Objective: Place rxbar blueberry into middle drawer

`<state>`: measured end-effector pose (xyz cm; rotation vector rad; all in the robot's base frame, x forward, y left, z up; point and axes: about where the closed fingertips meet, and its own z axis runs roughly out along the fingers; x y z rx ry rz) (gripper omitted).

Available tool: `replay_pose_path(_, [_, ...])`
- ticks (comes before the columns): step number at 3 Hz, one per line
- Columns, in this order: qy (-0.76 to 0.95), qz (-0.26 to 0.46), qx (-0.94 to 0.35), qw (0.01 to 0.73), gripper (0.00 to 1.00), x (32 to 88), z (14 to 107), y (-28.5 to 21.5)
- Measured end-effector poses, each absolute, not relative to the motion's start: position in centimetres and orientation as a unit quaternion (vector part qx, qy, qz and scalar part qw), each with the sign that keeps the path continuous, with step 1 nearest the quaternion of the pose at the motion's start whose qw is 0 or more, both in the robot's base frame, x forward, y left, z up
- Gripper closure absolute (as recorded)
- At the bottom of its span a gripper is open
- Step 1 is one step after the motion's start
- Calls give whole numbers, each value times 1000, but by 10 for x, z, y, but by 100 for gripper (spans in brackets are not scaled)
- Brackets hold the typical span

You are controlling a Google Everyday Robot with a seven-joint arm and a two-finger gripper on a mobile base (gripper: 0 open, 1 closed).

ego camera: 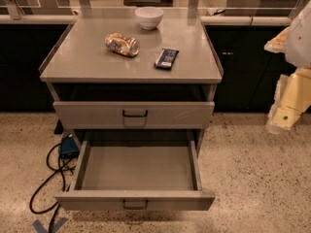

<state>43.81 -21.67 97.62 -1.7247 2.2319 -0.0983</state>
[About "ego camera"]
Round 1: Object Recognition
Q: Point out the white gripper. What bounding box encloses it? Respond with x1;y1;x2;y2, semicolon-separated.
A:
263;27;311;134

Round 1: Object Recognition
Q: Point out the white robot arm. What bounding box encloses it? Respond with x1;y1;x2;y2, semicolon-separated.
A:
264;1;311;134

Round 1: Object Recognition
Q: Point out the grey drawer cabinet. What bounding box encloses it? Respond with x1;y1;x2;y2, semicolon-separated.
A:
38;7;225;212

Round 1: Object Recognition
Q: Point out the open grey middle drawer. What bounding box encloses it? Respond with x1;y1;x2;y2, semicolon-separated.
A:
56;140;215;211

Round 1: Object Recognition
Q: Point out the closed grey top drawer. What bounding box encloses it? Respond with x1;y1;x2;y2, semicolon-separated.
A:
53;101;214;129

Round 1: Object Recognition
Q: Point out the white ceramic bowl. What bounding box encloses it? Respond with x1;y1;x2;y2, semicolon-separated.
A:
135;7;164;30

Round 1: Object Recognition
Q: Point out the crushed gold soda can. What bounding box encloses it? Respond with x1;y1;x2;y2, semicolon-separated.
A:
105;33;140;57

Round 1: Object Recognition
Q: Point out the blue power box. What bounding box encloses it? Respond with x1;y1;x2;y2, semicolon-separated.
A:
59;136;80;159

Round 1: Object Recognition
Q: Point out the black middle drawer handle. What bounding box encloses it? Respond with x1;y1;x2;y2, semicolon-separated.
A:
122;200;149;211

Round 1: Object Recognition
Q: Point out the black floor cable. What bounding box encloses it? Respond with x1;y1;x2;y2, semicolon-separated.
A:
28;142;78;233

